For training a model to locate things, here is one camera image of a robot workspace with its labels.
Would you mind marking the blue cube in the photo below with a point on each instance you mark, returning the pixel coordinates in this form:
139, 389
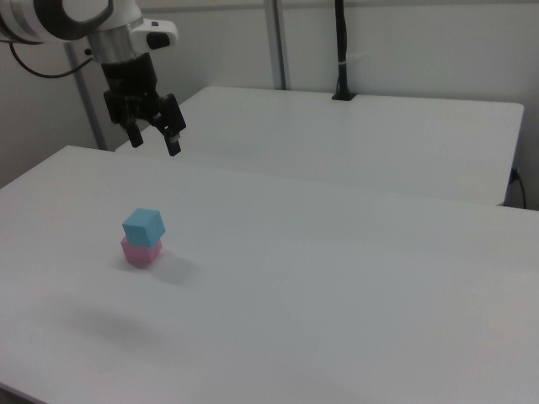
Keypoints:
143, 227

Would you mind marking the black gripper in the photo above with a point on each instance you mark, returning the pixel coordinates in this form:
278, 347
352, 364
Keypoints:
128, 84

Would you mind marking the pink cube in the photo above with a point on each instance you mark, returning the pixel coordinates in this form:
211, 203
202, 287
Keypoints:
141, 254

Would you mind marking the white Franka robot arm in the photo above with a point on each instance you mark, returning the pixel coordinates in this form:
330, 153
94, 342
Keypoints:
50, 17

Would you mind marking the black camera pole with base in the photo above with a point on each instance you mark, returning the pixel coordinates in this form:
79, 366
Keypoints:
342, 50

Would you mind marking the grey aluminium frame post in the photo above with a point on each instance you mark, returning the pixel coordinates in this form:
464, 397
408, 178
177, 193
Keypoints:
86, 105
278, 42

